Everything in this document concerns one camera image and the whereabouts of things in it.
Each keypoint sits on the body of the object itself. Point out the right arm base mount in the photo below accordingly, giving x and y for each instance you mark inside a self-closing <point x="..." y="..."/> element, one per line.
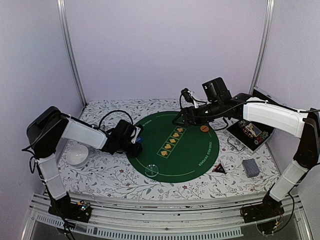
<point x="268" y="215"/>

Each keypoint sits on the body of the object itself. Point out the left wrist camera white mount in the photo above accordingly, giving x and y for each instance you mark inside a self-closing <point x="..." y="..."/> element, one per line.
<point x="136" y="133"/>

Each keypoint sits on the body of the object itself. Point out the right aluminium frame post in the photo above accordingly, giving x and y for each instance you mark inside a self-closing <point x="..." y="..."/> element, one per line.
<point x="267" y="24"/>

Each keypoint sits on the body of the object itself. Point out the aluminium front rail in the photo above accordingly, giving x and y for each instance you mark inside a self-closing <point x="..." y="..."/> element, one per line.
<point x="199" y="219"/>

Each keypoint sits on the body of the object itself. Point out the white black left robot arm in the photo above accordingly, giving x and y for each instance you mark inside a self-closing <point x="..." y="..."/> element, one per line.
<point x="45" y="133"/>

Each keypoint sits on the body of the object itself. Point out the black red triangular card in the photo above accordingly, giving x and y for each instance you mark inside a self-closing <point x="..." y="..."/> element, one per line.
<point x="219" y="169"/>

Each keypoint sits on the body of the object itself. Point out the aluminium frame post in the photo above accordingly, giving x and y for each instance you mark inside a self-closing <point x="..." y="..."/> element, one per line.
<point x="62" y="13"/>
<point x="267" y="24"/>

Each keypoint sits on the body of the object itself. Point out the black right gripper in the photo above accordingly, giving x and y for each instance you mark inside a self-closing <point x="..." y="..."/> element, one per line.
<point x="187" y="113"/>

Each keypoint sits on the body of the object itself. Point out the left aluminium frame post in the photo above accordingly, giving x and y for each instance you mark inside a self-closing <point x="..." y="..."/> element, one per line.
<point x="62" y="13"/>

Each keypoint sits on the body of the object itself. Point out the deck of playing cards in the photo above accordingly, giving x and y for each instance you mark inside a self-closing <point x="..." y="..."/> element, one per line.
<point x="251" y="168"/>

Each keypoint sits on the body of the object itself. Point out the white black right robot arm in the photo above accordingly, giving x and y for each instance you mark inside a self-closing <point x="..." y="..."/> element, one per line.
<point x="303" y="124"/>

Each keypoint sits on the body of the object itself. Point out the round green poker mat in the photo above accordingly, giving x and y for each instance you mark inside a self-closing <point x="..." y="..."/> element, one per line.
<point x="181" y="153"/>

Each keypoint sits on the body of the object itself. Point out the blue small blind button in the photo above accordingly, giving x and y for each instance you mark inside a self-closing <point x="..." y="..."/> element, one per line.
<point x="140" y="139"/>

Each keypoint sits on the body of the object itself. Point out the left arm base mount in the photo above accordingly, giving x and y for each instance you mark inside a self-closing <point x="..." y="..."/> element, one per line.
<point x="67" y="210"/>

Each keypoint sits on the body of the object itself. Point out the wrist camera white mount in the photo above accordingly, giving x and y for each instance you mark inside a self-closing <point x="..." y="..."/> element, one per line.
<point x="188" y="96"/>
<point x="136" y="133"/>

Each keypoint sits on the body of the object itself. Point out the white ceramic bowl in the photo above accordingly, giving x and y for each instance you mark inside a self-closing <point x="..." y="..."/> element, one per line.
<point x="77" y="156"/>

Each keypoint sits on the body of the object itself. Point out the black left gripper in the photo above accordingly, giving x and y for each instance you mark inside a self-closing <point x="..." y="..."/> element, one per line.
<point x="134" y="152"/>

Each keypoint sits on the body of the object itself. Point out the clear round dealer button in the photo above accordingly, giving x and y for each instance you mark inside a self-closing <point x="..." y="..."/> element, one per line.
<point x="151" y="170"/>

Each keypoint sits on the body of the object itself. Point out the aluminium poker chip case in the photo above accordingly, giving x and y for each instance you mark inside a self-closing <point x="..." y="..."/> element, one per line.
<point x="248" y="136"/>

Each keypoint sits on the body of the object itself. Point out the orange big blind button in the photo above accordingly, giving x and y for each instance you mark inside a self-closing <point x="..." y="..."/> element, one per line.
<point x="204" y="128"/>

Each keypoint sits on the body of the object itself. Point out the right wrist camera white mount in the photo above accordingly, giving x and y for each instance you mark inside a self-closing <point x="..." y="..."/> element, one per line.
<point x="188" y="96"/>

